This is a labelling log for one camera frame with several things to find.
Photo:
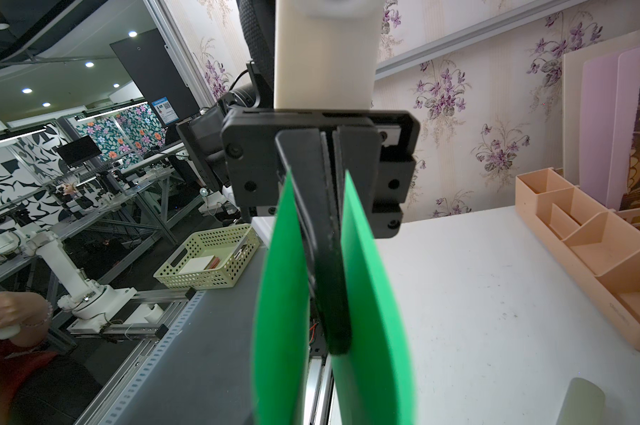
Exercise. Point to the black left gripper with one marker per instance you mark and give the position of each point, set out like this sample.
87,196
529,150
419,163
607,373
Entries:
314,150

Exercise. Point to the person in background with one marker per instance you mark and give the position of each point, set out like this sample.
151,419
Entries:
37,386

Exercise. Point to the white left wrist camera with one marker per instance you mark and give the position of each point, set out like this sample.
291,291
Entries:
326,53

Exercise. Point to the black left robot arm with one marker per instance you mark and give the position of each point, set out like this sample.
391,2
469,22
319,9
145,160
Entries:
203,135

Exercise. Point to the peach plastic file organizer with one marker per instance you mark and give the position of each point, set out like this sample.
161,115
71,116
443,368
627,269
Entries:
597,248

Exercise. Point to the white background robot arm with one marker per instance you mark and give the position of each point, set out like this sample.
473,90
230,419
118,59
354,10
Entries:
100,311

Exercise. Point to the black wall monitor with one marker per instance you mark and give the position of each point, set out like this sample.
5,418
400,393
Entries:
146,59

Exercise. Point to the yellow green plastic basket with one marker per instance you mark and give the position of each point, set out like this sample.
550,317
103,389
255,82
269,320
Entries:
210,259

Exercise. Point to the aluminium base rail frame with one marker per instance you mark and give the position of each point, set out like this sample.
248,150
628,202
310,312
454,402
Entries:
199,373

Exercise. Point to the pink folder board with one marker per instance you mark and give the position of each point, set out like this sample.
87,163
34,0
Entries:
610,93

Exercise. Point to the pale green stapler case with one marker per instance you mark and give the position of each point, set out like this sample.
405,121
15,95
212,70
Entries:
583,404

